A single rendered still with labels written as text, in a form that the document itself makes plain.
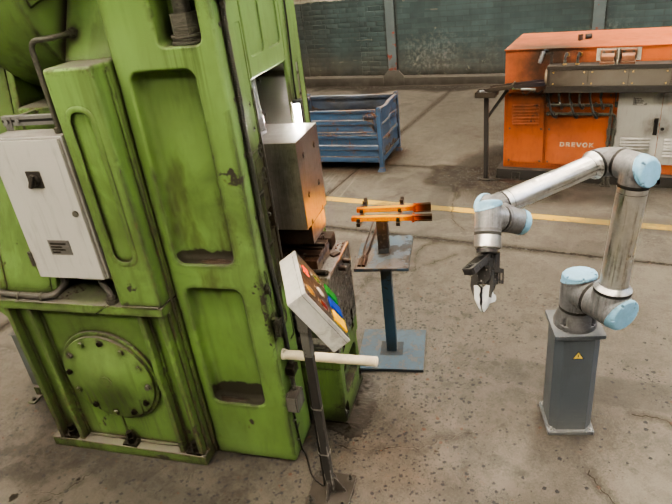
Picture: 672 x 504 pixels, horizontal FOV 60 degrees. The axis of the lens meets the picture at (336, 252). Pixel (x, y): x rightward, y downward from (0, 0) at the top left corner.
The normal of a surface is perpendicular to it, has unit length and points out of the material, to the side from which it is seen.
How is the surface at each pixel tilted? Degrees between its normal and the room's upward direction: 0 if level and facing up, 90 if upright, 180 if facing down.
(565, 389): 90
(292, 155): 90
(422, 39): 88
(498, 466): 0
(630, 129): 90
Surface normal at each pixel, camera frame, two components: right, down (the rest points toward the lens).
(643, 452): -0.11, -0.88
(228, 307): -0.25, 0.47
